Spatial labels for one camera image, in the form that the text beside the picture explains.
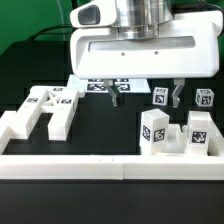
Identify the grey thin cable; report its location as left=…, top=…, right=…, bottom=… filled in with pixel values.
left=56, top=0, right=66, bottom=42

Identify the white marker sheet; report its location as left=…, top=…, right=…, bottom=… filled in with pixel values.
left=67, top=74, right=151, bottom=93

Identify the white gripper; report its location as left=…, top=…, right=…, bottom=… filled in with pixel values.
left=70, top=0, right=223, bottom=108

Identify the black cable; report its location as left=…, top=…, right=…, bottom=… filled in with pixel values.
left=27, top=23, right=76, bottom=42

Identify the white chair seat part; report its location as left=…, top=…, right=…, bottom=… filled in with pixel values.
left=139, top=121, right=214, bottom=157

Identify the white U-shaped fence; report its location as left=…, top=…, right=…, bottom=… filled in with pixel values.
left=0, top=111, right=224, bottom=180

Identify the white chair back frame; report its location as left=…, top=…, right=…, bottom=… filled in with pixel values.
left=10, top=86, right=85, bottom=141

